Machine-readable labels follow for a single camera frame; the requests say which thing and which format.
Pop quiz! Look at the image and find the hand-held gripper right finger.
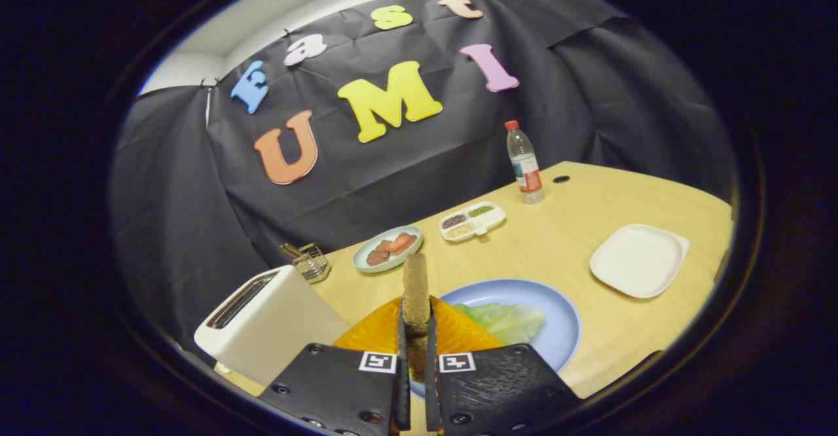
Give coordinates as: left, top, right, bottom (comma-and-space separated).
424, 296, 583, 436

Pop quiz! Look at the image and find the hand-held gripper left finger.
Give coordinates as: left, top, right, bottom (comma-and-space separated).
257, 296, 412, 436

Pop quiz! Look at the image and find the brown toast bread slice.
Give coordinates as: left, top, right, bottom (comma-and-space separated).
401, 253, 431, 384

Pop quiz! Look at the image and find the green lettuce leaf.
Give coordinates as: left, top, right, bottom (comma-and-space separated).
452, 301, 546, 346

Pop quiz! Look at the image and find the pale green plate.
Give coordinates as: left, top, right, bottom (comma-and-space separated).
352, 225, 424, 274

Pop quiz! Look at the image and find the white toaster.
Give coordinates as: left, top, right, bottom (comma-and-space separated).
194, 264, 351, 388

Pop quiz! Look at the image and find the blue round plate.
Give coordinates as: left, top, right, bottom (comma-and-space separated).
409, 278, 581, 401

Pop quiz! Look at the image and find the red tomato slice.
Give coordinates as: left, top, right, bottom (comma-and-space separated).
383, 232, 418, 253

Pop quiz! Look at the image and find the white divided seed tray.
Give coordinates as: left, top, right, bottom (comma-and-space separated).
439, 201, 507, 243

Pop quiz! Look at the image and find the black backdrop cloth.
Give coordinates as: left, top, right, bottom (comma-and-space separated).
108, 0, 737, 358

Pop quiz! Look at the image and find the clear water bottle red cap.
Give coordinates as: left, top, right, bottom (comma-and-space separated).
504, 120, 545, 205

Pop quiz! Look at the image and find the white square plate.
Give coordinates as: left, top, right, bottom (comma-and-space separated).
589, 224, 690, 300

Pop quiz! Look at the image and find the wire mesh utensil basket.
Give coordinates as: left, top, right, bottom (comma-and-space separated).
282, 242, 331, 284

